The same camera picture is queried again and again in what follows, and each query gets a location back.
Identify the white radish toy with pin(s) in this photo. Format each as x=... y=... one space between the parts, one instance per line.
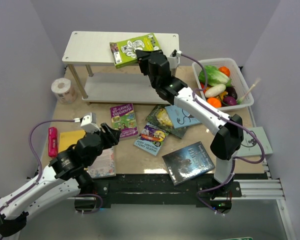
x=215 y=90

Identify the orange carrot toy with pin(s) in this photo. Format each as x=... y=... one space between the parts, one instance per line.
x=215 y=102

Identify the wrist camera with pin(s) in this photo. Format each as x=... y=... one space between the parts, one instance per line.
x=89 y=123
x=174 y=59

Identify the yellow book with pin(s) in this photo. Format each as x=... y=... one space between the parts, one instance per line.
x=69 y=138

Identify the yellow pepper toy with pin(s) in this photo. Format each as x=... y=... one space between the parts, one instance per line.
x=222 y=95

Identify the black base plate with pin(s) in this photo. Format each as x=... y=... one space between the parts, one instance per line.
x=157 y=189

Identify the grey-green cat book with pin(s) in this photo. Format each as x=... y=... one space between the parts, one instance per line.
x=249 y=146

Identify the green lettuce toy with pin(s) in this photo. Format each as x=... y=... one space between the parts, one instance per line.
x=213 y=76

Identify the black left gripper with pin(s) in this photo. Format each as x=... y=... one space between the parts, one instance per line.
x=112 y=136

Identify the light blue cat book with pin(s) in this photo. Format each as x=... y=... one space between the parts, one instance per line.
x=180 y=118

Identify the dark glossy hardcover book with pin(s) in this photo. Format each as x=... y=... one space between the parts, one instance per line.
x=187 y=163

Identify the purple Treehouse paperback book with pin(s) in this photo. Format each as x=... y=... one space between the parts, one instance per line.
x=123 y=118

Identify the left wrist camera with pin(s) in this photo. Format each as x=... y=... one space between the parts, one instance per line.
x=89 y=123

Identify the green cartoon paperback book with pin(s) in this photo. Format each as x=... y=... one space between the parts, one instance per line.
x=124 y=52

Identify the purple onion toy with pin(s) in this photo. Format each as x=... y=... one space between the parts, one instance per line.
x=229 y=101

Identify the white two-tier shelf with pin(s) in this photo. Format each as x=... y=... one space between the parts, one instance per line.
x=89 y=59

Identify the floral pastel notebook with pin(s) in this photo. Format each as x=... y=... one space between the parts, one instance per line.
x=104 y=165

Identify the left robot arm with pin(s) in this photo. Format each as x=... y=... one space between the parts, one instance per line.
x=64 y=177

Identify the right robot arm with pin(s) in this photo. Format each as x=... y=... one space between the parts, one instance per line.
x=227 y=130

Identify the green onion toy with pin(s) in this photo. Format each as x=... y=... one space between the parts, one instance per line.
x=240 y=100

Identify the blue Treehouse paperback book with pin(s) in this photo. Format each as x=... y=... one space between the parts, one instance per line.
x=151 y=139

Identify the purple eggplant toy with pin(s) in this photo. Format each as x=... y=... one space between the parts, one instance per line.
x=232 y=92

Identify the toilet paper roll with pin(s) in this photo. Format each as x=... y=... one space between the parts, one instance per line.
x=64 y=91

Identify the dark green illustrated book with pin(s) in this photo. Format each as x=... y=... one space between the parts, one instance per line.
x=160 y=118

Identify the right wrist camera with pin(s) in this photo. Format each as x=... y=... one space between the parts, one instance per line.
x=174 y=59

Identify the orange pumpkin toy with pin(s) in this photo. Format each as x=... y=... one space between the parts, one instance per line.
x=225 y=71

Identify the red pepper toy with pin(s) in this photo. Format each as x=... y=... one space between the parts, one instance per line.
x=203 y=87

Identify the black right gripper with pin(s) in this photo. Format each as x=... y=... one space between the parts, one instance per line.
x=142 y=57

